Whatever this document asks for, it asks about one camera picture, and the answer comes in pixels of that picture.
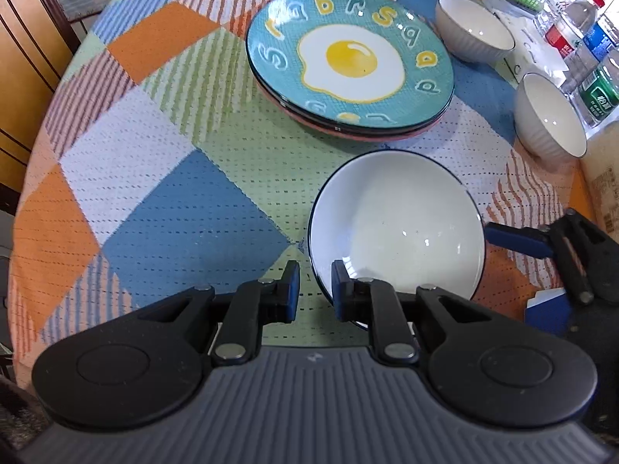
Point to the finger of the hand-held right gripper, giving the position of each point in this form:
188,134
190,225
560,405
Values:
512,239

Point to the white tissue pack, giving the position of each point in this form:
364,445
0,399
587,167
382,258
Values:
532,51

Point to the teal fried egg plate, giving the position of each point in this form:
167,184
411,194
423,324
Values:
348,53

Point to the blue carton box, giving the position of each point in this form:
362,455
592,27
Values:
546,312

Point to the green label water bottle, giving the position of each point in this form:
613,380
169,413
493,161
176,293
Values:
602,92

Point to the patchwork tablecloth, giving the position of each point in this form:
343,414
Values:
169,179

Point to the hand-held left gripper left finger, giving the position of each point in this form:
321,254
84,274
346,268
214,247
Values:
291,295

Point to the wooden chair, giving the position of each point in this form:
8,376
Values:
29,67

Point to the grey fuzzy cloth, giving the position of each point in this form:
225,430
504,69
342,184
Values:
19,415

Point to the pink bunny carrot plate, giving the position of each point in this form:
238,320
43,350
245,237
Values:
377,138

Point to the blue cap water bottle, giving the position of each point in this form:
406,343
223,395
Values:
597,41

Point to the white bowl with black rim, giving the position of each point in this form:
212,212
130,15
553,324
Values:
546,106
401,232
474,29

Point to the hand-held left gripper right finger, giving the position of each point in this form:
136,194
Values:
341,295

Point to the red cap water bottle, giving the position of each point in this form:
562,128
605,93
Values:
563,38

